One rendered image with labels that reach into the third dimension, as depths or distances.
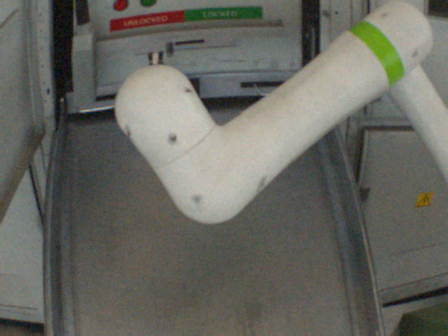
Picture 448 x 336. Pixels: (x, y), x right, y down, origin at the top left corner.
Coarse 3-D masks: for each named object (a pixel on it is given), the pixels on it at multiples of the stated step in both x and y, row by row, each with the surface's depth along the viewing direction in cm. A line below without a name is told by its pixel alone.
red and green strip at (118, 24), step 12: (168, 12) 140; (180, 12) 140; (192, 12) 140; (204, 12) 141; (216, 12) 141; (228, 12) 141; (240, 12) 142; (252, 12) 142; (120, 24) 140; (132, 24) 141; (144, 24) 141; (156, 24) 142
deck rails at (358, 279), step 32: (64, 128) 150; (64, 160) 144; (320, 160) 144; (64, 192) 137; (352, 192) 128; (64, 224) 130; (352, 224) 129; (64, 256) 124; (352, 256) 125; (64, 288) 118; (352, 288) 119; (64, 320) 112; (352, 320) 113
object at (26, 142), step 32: (0, 0) 113; (32, 0) 124; (0, 32) 115; (0, 64) 122; (0, 96) 126; (0, 128) 130; (32, 128) 149; (0, 160) 132; (0, 192) 134; (0, 224) 130
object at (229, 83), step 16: (304, 64) 155; (208, 80) 152; (224, 80) 152; (240, 80) 153; (256, 80) 153; (272, 80) 153; (96, 96) 151; (112, 96) 152; (208, 96) 155; (224, 96) 155
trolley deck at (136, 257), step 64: (128, 192) 138; (320, 192) 138; (128, 256) 126; (192, 256) 126; (256, 256) 126; (320, 256) 126; (128, 320) 114; (192, 320) 115; (256, 320) 115; (320, 320) 114; (384, 320) 112
